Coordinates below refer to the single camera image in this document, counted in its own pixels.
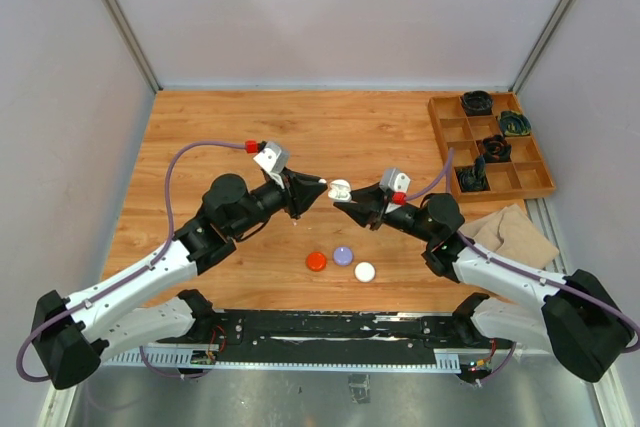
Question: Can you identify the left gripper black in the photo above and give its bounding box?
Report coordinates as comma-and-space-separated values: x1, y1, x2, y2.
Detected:
230, 167, 328, 238

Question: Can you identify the black orange rolled sock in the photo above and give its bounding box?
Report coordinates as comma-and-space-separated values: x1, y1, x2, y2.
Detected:
479, 135, 512, 163

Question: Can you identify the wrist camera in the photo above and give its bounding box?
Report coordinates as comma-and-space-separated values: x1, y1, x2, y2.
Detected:
379, 168, 411, 206
245, 141, 290, 188

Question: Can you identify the beige cloth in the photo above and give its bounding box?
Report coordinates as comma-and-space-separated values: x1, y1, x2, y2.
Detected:
460, 204, 559, 269

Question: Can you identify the dark green rolled sock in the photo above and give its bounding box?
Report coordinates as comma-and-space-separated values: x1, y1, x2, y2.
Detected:
497, 110, 532, 137

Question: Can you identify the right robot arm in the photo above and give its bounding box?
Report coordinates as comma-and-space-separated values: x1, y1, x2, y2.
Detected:
329, 181, 639, 383

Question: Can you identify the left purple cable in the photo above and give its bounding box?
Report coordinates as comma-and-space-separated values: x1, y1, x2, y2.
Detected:
15, 140, 251, 381

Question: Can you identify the white earbud charging case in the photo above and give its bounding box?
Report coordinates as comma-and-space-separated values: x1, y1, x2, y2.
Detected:
354, 262, 376, 283

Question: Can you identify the purple earbud charging case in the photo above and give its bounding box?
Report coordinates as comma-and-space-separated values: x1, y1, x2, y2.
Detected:
332, 246, 354, 266

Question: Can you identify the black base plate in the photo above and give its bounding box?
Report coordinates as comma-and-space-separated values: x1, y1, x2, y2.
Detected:
159, 310, 491, 367

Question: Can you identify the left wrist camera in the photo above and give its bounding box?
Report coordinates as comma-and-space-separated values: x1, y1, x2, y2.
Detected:
245, 141, 290, 188

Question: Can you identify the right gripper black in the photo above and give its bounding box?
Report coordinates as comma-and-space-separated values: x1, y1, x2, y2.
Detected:
334, 181, 436, 244

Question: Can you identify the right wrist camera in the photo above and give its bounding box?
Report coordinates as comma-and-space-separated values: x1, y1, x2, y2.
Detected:
379, 168, 411, 206

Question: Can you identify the orange earbud charging case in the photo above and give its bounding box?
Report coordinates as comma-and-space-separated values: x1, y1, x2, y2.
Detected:
305, 251, 327, 272

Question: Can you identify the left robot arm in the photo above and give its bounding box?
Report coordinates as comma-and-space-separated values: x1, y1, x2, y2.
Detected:
27, 169, 327, 390

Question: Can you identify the wooden compartment tray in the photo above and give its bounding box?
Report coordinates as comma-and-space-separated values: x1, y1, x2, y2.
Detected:
427, 91, 556, 203

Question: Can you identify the dark blue rolled sock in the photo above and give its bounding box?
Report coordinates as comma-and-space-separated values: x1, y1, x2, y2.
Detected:
455, 156, 489, 193

